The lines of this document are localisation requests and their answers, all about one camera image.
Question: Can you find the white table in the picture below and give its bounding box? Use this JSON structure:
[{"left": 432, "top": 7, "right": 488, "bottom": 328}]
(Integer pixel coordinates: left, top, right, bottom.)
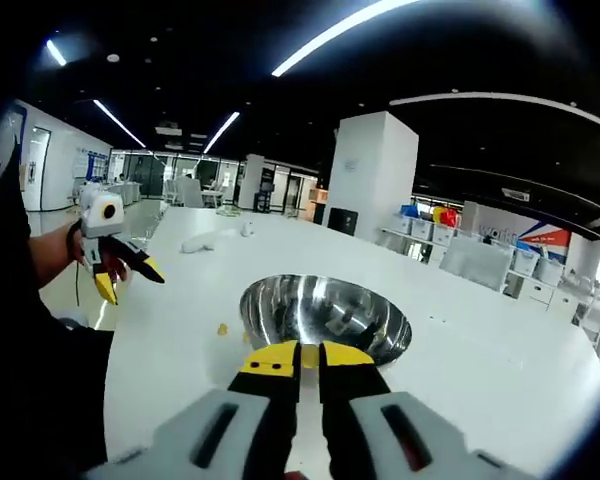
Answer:
[{"left": 102, "top": 205, "right": 600, "bottom": 480}]

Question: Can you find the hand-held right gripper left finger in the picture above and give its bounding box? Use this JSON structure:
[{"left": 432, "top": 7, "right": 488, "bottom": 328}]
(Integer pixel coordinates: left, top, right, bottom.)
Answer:
[{"left": 81, "top": 340, "right": 302, "bottom": 480}]

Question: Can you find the person's left hand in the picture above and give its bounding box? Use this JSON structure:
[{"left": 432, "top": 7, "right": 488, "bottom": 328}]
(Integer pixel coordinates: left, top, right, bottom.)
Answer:
[{"left": 67, "top": 222, "right": 131, "bottom": 284}]

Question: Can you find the orange wooden cabinet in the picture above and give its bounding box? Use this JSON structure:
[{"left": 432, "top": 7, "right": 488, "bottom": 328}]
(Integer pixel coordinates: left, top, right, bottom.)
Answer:
[{"left": 309, "top": 188, "right": 327, "bottom": 221}]

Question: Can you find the wide white square pillar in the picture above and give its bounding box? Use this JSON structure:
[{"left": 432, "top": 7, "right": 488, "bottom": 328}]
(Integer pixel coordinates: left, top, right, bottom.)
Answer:
[{"left": 324, "top": 110, "right": 420, "bottom": 241}]

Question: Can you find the frosted white crate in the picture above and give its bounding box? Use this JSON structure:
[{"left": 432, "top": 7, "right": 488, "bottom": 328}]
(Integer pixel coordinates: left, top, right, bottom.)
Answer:
[{"left": 439, "top": 234, "right": 515, "bottom": 292}]

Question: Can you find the orange blue wall poster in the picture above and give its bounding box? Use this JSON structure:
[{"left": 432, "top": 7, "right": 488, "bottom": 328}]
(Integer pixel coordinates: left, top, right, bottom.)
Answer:
[{"left": 517, "top": 221, "right": 572, "bottom": 250}]

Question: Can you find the blue wall notice board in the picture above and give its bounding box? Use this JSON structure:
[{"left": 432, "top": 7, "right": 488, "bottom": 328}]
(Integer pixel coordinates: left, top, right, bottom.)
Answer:
[{"left": 72, "top": 149, "right": 111, "bottom": 179}]

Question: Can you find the stainless steel bowl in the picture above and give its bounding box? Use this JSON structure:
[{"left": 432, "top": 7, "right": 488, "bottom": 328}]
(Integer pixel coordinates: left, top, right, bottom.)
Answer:
[{"left": 238, "top": 273, "right": 413, "bottom": 366}]

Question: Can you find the white office chair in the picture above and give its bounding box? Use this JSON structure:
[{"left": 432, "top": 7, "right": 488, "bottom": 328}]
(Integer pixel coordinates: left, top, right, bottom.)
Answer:
[{"left": 174, "top": 175, "right": 205, "bottom": 209}]

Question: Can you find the row of white storage bins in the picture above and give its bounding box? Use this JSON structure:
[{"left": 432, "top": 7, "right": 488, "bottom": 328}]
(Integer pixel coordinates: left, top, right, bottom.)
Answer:
[{"left": 392, "top": 202, "right": 566, "bottom": 286}]

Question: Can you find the black display rack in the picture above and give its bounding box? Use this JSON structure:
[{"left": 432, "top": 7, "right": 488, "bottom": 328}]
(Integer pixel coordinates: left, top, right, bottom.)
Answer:
[{"left": 253, "top": 167, "right": 276, "bottom": 214}]

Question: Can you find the white low cabinet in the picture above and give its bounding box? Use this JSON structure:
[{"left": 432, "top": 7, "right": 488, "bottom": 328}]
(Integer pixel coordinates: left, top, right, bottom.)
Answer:
[{"left": 502, "top": 272, "right": 579, "bottom": 321}]

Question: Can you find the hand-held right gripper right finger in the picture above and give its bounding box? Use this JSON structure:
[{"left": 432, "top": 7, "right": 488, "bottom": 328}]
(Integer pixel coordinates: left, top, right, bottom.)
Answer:
[{"left": 317, "top": 340, "right": 537, "bottom": 480}]

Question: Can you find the narrow white pillar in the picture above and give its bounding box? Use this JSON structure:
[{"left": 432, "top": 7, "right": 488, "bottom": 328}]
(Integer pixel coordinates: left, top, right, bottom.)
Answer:
[{"left": 237, "top": 153, "right": 265, "bottom": 211}]

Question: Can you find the person's dark clothing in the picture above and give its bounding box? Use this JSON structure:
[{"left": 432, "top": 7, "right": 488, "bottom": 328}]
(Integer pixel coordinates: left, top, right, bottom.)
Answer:
[{"left": 0, "top": 149, "right": 116, "bottom": 480}]

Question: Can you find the crumpled white cloth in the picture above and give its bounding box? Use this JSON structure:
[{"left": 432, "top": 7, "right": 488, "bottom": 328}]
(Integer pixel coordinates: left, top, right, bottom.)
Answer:
[{"left": 181, "top": 228, "right": 239, "bottom": 255}]

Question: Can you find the curved ceiling light strip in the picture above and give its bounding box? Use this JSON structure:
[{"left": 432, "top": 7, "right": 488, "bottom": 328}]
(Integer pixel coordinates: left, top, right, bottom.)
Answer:
[{"left": 389, "top": 92, "right": 600, "bottom": 137}]

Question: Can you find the black box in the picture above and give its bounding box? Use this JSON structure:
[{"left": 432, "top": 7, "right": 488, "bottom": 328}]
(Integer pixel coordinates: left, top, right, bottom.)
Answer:
[{"left": 326, "top": 207, "right": 359, "bottom": 237}]

